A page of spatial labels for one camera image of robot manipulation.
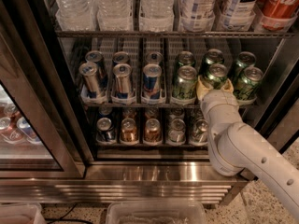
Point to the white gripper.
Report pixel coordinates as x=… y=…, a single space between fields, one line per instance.
x=217 y=99

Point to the green can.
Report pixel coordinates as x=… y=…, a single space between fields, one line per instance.
x=184 y=58
x=248 y=82
x=215 y=75
x=185 y=83
x=243 y=60
x=211 y=56

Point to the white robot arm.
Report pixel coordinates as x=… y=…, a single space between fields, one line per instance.
x=233 y=146

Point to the blue silver can front right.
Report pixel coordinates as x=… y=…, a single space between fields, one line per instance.
x=152 y=80

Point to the blue silver can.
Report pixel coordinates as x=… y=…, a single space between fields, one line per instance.
x=90 y=74
x=120 y=57
x=154 y=57
x=124 y=86
x=95 y=56
x=152 y=80

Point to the blue silver can back right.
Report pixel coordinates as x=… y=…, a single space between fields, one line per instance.
x=154 y=57

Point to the copper can lower right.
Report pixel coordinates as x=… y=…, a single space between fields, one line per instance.
x=153 y=131

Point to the copper can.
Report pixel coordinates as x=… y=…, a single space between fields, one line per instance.
x=153 y=131
x=128 y=130

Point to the blue silver can front middle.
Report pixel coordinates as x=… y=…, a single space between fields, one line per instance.
x=124 y=86

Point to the copper can lower left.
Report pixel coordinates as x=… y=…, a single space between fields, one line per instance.
x=128 y=130

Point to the blue silver can back middle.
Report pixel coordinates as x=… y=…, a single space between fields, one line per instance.
x=120 y=57

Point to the dark blue can lower shelf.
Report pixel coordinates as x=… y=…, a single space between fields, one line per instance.
x=106 y=130

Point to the blue silver can back left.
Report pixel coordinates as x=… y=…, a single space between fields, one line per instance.
x=95 y=56

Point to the blue silver can front left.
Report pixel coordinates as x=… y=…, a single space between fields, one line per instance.
x=90 y=74

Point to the glass fridge door left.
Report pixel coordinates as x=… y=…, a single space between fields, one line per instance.
x=55 y=156

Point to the labelled water bottle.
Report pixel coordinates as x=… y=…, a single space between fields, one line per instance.
x=236 y=14
x=197 y=15

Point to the clear water bottle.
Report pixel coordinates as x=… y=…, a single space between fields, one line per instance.
x=75 y=15
x=115 y=15
x=158 y=15

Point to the red cola bottle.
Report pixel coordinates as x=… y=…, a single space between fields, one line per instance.
x=278 y=15

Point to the clear plastic bin centre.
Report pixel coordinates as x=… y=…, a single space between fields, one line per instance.
x=159 y=211

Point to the clear plastic bin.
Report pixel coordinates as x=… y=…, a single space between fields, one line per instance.
x=21 y=213
x=159 y=211

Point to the clear water bottle left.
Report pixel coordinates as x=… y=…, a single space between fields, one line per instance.
x=75 y=15

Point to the clear plastic bin left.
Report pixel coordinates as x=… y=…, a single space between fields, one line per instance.
x=21 y=213

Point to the middle wire shelf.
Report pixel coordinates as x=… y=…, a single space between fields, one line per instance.
x=137 y=105

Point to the wire shelf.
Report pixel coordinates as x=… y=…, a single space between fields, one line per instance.
x=177 y=34
x=137 y=105

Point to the upper wire shelf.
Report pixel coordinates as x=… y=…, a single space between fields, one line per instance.
x=177 y=34

